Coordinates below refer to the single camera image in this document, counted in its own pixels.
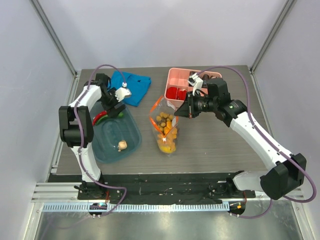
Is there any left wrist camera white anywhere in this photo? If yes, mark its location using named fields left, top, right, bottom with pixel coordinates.
left=115, top=82, right=132, bottom=102

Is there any teal plastic food tray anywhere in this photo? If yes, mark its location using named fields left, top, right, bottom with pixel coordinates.
left=92, top=108, right=142, bottom=164

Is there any garlic bulb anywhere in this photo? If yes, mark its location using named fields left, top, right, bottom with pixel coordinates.
left=117, top=140, right=128, bottom=152

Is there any red rolled sock right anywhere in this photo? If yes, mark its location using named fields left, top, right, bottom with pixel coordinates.
left=176, top=88, right=188, bottom=101

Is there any orange ginger-like food piece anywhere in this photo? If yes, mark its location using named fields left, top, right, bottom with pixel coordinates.
left=157, top=126, right=178, bottom=147

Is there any yellow lemon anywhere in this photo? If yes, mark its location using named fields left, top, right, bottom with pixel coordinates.
left=159, top=145, right=176, bottom=154

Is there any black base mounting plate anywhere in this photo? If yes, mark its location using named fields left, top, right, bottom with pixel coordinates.
left=74, top=173, right=256, bottom=205

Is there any red chili pepper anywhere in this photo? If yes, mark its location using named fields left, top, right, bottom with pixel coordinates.
left=92, top=110, right=108, bottom=126

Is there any black rolled sock middle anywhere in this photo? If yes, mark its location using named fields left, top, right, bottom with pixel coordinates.
left=201, top=73, right=211, bottom=81

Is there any pink compartment organizer box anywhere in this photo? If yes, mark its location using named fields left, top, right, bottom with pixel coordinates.
left=164, top=67, right=223, bottom=109

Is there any blue folded cloth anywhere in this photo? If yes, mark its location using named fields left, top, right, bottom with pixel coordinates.
left=109, top=71, right=152, bottom=107

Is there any aluminium frame post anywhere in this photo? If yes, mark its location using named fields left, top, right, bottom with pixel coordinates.
left=29, top=0, right=77, bottom=77
left=249, top=0, right=297, bottom=74

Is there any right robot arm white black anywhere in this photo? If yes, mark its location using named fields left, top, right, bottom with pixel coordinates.
left=174, top=74, right=307, bottom=200

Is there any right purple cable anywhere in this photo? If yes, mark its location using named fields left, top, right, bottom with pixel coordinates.
left=192, top=65, right=317, bottom=219

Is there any clear zip bag orange zipper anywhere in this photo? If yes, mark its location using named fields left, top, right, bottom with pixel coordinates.
left=149, top=96, right=179, bottom=155

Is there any purple cable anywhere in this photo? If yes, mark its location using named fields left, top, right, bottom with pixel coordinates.
left=192, top=65, right=317, bottom=219
left=73, top=64, right=128, bottom=217

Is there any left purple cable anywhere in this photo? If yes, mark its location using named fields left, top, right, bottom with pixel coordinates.
left=73, top=64, right=128, bottom=217

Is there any right aluminium frame post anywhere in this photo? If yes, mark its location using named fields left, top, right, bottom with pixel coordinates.
left=249, top=0, right=297, bottom=74

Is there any slotted cable duct rail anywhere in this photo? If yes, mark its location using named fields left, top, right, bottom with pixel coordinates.
left=42, top=202, right=230, bottom=213

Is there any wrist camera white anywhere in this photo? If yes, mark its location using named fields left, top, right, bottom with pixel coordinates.
left=188, top=73, right=203, bottom=96
left=115, top=82, right=132, bottom=102

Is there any green chili pepper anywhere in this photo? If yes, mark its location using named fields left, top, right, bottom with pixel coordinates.
left=94, top=112, right=124, bottom=126

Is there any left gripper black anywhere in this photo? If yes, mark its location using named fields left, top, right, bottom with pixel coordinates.
left=98, top=88, right=126, bottom=119

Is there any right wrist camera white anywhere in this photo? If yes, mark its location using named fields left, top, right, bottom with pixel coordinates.
left=188, top=73, right=203, bottom=96

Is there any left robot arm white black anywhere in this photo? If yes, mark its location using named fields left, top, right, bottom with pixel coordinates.
left=58, top=73, right=132, bottom=200

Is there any left aluminium frame post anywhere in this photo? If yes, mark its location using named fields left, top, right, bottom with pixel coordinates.
left=29, top=0, right=77, bottom=77

